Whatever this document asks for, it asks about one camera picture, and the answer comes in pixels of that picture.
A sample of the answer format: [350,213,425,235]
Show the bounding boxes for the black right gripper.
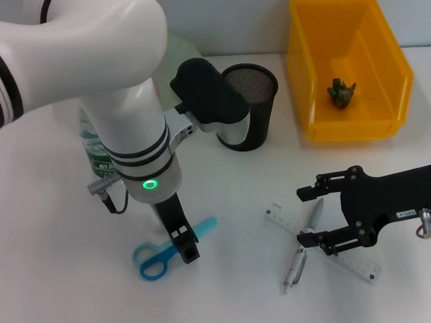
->
[294,159,431,261]

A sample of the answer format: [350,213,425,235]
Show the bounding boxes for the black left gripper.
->
[149,193,204,266]

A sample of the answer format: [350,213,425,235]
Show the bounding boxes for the blue scissors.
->
[132,214,220,283]

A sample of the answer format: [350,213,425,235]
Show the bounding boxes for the small green toy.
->
[326,76,357,111]

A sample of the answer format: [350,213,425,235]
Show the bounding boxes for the clear green-label water bottle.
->
[76,105,121,180]

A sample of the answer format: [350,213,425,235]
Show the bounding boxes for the clear plastic ruler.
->
[262,201,384,285]

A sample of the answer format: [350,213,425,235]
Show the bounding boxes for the silver pen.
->
[280,195,325,296]

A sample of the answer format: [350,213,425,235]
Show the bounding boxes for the black mesh pen holder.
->
[215,62,280,153]

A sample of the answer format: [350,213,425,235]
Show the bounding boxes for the green glass fruit plate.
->
[154,30,212,134]

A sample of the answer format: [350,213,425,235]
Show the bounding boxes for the yellow plastic bin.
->
[283,0,418,145]

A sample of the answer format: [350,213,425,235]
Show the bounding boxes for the left arm black plug cable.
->
[86,174,131,215]

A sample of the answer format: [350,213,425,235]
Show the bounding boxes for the right gripper silver plug cable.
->
[415,207,431,241]

